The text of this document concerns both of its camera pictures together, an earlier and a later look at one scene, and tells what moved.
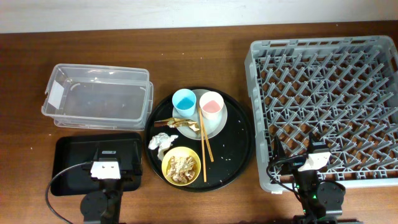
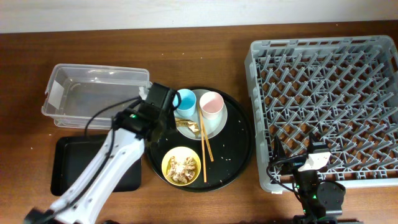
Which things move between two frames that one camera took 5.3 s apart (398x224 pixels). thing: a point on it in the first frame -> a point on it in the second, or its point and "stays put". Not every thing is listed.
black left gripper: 135,163 -> 168,116
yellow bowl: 181,166 stays put
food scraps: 181,169 stays put
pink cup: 211,103 stays put
